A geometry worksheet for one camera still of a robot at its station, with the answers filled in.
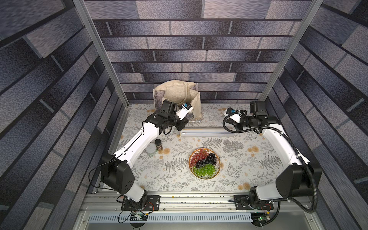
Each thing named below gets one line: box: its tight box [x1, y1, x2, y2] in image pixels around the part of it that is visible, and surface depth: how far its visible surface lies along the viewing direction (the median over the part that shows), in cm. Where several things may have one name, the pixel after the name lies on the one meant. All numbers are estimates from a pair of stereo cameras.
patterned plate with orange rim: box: [188, 147, 222, 181], surface depth 86 cm
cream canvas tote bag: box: [152, 79, 203, 122], surface depth 99 cm
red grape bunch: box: [189, 149, 210, 167], surface depth 89 cm
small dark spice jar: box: [154, 138, 163, 151], surface depth 89 cm
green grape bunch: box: [192, 163, 217, 178], surface depth 83 cm
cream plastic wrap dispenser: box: [180, 127, 237, 138], surface depth 88 cm
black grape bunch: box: [195, 153, 217, 169], surface depth 87 cm
